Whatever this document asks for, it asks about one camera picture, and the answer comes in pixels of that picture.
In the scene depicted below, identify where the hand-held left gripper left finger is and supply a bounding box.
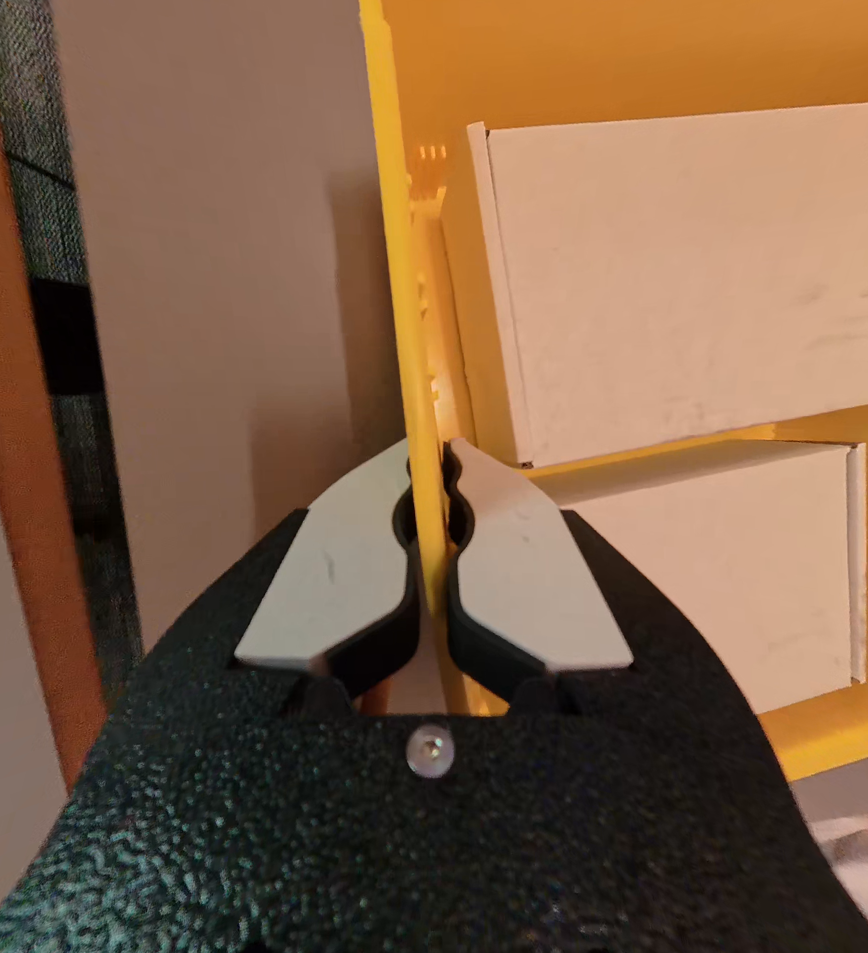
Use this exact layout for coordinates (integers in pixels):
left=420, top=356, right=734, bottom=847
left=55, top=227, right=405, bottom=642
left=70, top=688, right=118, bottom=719
left=233, top=437, right=424, bottom=699

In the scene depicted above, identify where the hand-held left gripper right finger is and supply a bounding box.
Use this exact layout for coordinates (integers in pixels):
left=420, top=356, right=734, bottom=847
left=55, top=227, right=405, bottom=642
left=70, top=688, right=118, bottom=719
left=441, top=437, right=636, bottom=706

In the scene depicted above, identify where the large yellow plastic bin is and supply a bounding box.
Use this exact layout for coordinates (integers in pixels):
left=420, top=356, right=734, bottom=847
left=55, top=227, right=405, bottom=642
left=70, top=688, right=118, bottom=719
left=358, top=0, right=868, bottom=783

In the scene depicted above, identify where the white cardboard box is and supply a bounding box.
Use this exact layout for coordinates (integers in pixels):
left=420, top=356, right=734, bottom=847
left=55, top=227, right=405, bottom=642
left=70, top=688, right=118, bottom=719
left=534, top=439, right=868, bottom=716
left=466, top=99, right=868, bottom=469

